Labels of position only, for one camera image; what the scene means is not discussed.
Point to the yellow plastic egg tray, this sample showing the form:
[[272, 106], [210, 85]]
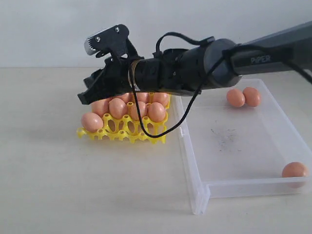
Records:
[[127, 128]]

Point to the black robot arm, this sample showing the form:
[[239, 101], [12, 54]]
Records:
[[210, 64]]

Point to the clear plastic bin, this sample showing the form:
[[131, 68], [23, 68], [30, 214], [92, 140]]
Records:
[[238, 152]]

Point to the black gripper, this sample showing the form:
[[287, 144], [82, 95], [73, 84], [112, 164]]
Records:
[[112, 80]]

